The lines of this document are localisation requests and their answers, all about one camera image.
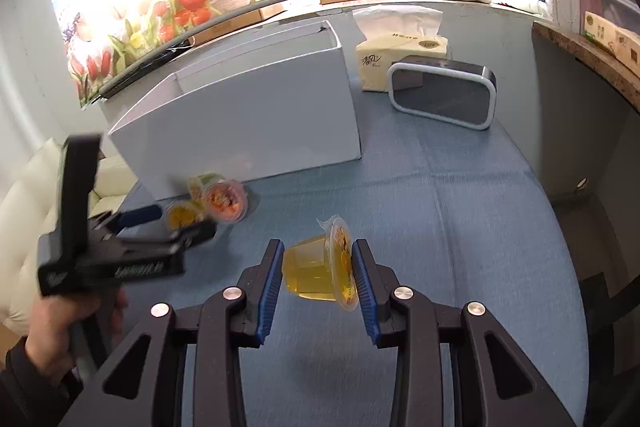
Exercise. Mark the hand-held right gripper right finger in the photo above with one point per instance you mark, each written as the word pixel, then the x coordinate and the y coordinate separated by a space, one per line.
pixel 365 292

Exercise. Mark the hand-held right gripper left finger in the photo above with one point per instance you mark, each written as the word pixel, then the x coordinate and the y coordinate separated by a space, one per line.
pixel 270 292

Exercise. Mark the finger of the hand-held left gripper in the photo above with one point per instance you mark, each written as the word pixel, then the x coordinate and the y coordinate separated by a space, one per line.
pixel 140 215
pixel 195 236

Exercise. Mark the yellow jelly cup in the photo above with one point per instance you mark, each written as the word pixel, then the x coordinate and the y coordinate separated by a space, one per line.
pixel 312 274
pixel 181 215

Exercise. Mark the orange jelly cup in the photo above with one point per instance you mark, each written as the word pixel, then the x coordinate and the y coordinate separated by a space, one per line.
pixel 225 201

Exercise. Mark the green jelly cup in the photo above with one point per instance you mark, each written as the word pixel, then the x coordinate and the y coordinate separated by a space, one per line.
pixel 202 184

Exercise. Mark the white box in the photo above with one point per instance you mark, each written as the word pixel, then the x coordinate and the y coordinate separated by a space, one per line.
pixel 240 122

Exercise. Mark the person's left forearm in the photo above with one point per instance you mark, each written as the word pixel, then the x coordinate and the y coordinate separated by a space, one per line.
pixel 30 387

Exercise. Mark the person's left hand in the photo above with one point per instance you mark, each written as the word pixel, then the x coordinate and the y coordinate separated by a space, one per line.
pixel 55 332

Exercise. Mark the white leather sofa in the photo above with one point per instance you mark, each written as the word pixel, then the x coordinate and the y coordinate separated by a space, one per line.
pixel 30 217

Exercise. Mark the blue table cloth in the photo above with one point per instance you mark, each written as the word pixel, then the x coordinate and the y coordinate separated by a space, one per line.
pixel 450 232

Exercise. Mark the grey window film bar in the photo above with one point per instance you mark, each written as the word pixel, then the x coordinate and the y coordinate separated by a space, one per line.
pixel 250 2

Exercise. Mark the cream tissue pack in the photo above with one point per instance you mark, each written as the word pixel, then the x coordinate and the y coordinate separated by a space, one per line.
pixel 400 52

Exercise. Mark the cluttered side shelf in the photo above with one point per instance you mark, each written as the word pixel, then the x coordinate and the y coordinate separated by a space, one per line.
pixel 590 57

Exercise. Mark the cream patterned box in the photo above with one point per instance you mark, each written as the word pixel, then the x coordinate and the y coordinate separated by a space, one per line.
pixel 612 39

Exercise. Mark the black clock with white frame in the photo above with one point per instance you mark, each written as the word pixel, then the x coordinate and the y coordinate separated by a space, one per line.
pixel 442 94

